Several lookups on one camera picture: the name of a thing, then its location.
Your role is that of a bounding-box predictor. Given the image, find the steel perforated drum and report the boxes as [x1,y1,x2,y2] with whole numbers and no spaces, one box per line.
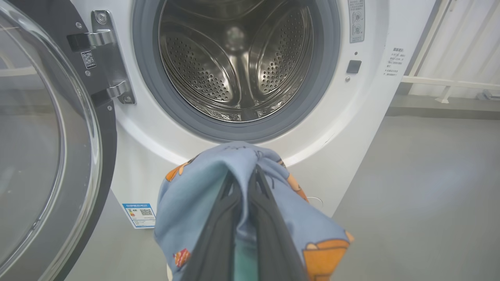
[158,0,315,123]

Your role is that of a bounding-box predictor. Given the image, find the white front-load washing machine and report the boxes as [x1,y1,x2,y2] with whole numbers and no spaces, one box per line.
[70,0,436,231]

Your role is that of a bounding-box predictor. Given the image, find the grey rubber door gasket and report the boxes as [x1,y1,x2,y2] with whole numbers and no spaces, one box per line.
[132,0,341,144]

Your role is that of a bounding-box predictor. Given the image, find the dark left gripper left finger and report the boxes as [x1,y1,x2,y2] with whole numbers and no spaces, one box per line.
[184,172,245,281]

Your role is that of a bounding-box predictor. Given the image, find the printed text label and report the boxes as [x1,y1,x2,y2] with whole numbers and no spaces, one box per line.
[386,48,406,76]

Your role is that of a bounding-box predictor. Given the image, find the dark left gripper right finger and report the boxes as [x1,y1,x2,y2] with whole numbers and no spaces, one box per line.
[248,166,309,281]

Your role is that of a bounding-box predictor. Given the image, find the black glass washing machine door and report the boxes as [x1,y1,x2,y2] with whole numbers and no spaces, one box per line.
[0,0,118,281]

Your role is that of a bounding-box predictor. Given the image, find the small QR code sticker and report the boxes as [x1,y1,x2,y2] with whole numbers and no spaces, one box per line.
[81,51,97,69]

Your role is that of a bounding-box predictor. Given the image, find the blue cartoon print clothing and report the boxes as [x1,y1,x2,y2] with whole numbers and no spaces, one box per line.
[154,141,354,281]

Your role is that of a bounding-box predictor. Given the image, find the blue energy label sticker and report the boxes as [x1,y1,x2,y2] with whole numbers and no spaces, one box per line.
[122,203,157,229]

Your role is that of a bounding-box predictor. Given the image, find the metal door hinge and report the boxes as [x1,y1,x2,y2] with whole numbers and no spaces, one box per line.
[66,10,136,105]

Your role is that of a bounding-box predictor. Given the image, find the grey warning sticker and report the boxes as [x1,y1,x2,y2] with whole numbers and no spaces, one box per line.
[348,0,366,43]

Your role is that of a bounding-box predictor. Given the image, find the white railing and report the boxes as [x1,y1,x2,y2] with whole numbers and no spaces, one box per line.
[402,0,500,104]

